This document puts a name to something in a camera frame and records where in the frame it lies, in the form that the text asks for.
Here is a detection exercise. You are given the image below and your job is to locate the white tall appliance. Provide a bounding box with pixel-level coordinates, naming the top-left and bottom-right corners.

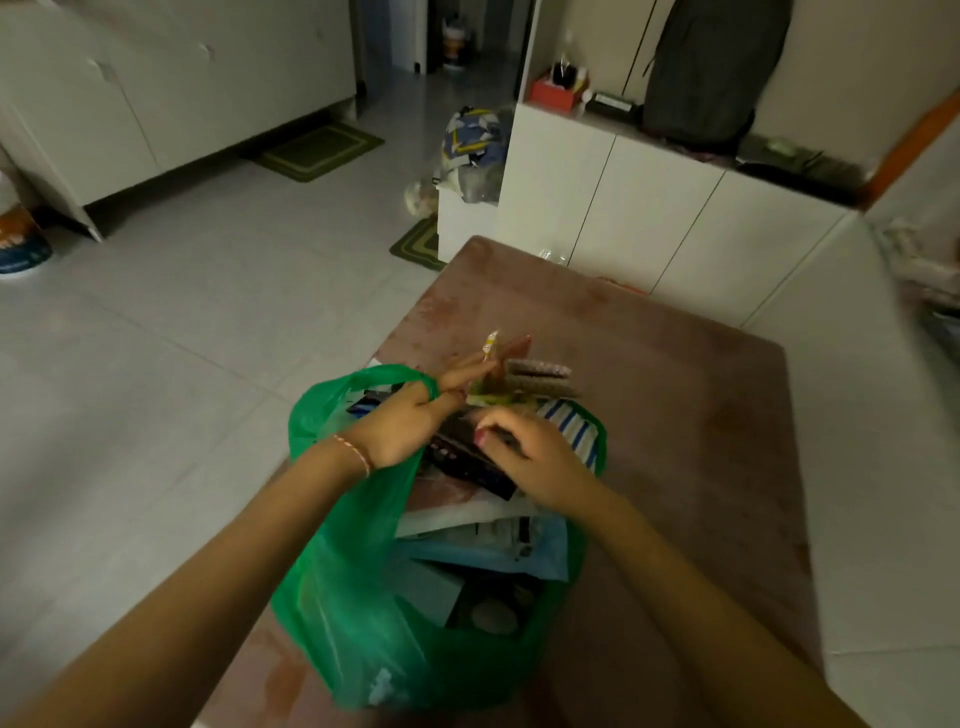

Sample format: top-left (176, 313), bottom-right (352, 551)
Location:
top-left (741, 213), bottom-right (960, 728)

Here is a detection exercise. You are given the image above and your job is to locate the person's left forearm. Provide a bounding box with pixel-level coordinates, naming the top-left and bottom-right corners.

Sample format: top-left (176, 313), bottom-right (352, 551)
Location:
top-left (0, 435), bottom-right (374, 728)

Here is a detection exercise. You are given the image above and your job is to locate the person's left hand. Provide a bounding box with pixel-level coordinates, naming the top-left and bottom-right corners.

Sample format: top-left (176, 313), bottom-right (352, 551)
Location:
top-left (351, 336), bottom-right (534, 474)

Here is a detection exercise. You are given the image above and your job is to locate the green plastic bag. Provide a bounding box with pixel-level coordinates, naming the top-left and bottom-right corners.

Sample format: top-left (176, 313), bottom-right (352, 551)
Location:
top-left (270, 365), bottom-right (609, 714)

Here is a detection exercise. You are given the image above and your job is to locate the colourful patterned bag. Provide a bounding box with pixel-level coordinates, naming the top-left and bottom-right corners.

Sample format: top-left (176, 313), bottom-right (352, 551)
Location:
top-left (438, 106), bottom-right (514, 205)

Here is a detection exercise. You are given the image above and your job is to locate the long white cabinet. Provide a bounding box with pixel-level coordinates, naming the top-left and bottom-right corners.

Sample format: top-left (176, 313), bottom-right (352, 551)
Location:
top-left (0, 0), bottom-right (358, 243)

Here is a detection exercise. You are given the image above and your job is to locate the white three-door cabinet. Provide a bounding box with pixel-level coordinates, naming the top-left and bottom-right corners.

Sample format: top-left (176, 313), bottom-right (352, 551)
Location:
top-left (493, 102), bottom-right (858, 330)

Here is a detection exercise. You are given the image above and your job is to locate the grey backpack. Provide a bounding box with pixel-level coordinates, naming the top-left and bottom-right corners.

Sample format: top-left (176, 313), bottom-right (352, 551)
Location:
top-left (641, 0), bottom-right (794, 149)

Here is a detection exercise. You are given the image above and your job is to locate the black flat device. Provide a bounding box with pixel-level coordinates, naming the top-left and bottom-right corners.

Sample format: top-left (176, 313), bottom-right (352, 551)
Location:
top-left (584, 90), bottom-right (643, 126)

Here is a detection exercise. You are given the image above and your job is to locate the person's right hand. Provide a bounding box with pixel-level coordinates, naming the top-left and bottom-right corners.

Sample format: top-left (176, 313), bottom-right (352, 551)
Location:
top-left (474, 409), bottom-right (603, 520)

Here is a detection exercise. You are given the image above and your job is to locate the black medicine box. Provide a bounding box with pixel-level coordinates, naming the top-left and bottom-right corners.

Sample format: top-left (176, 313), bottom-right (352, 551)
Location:
top-left (427, 420), bottom-right (526, 502)

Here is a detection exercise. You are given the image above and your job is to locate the small printed container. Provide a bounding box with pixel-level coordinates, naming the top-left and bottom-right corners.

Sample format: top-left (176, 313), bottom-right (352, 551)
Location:
top-left (441, 15), bottom-right (474, 70)

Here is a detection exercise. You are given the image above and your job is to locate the pile of white clutter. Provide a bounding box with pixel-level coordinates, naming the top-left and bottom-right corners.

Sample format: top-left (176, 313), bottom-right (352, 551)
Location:
top-left (876, 217), bottom-right (960, 320)

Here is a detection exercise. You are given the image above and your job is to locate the white paper sheet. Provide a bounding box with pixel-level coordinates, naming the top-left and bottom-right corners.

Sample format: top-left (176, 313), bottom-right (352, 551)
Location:
top-left (395, 501), bottom-right (541, 540)

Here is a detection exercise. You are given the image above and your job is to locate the orange strip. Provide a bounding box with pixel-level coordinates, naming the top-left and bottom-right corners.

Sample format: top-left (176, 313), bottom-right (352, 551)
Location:
top-left (861, 88), bottom-right (960, 210)

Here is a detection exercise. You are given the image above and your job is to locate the orange blue printed container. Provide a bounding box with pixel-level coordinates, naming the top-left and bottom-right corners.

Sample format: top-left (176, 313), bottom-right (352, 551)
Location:
top-left (0, 171), bottom-right (54, 276)

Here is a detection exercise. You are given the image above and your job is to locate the dark tray with clutter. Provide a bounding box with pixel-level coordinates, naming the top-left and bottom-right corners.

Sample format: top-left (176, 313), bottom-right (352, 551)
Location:
top-left (737, 135), bottom-right (873, 207)

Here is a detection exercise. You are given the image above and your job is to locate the person's right forearm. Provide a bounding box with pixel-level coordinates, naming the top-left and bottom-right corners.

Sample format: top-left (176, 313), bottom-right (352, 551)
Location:
top-left (570, 480), bottom-right (871, 728)

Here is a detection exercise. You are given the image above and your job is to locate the light blue packet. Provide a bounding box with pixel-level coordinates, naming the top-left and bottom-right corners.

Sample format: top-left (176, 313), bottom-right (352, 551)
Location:
top-left (390, 517), bottom-right (571, 583)

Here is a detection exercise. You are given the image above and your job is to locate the bundle of medicine blister strips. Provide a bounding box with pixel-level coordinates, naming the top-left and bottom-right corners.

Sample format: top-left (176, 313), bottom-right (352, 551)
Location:
top-left (468, 357), bottom-right (583, 411)

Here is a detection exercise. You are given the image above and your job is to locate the red box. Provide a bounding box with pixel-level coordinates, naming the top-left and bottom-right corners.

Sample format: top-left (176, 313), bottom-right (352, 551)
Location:
top-left (530, 70), bottom-right (591, 114)

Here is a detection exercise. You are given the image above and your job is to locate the red and white thread bracelet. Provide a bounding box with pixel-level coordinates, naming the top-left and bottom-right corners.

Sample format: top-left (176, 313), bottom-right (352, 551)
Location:
top-left (333, 434), bottom-right (373, 480)

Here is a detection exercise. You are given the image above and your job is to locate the large green door mat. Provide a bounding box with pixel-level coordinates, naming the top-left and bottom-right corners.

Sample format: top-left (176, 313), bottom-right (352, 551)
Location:
top-left (247, 122), bottom-right (386, 184)

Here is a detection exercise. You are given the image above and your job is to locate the low white shelf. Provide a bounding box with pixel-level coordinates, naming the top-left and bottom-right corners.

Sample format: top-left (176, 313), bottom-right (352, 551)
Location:
top-left (436, 186), bottom-right (501, 264)

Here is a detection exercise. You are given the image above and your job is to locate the round white lid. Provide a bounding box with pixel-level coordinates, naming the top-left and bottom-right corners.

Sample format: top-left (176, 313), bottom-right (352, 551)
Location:
top-left (469, 597), bottom-right (522, 636)

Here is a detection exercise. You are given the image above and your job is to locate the small green door mat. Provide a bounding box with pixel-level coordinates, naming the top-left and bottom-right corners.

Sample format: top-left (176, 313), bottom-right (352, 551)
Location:
top-left (388, 216), bottom-right (448, 273)

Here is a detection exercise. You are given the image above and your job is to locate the grey small box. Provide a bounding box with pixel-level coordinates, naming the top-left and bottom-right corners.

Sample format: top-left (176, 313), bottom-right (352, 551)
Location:
top-left (390, 561), bottom-right (466, 630)

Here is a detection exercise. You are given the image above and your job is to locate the clear crumpled plastic bag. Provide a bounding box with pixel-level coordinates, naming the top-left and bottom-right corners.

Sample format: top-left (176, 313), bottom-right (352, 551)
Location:
top-left (404, 178), bottom-right (441, 219)

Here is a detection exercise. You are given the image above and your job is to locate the white blue striped packet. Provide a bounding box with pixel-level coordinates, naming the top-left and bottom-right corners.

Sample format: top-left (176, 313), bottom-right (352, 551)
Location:
top-left (534, 399), bottom-right (606, 475)

